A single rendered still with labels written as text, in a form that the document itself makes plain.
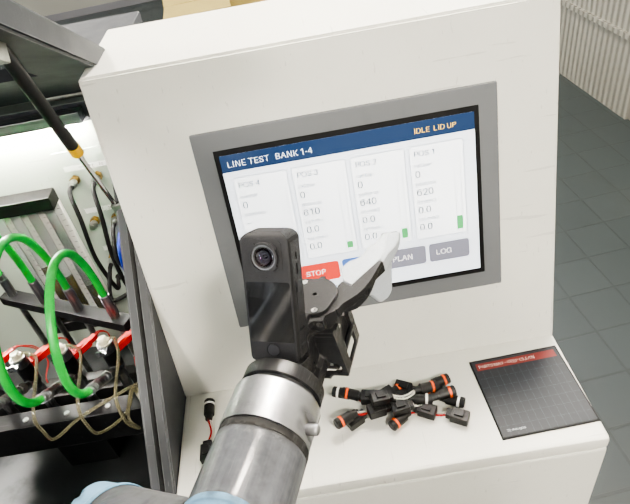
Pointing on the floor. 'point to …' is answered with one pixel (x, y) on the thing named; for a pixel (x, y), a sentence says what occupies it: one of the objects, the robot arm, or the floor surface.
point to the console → (414, 68)
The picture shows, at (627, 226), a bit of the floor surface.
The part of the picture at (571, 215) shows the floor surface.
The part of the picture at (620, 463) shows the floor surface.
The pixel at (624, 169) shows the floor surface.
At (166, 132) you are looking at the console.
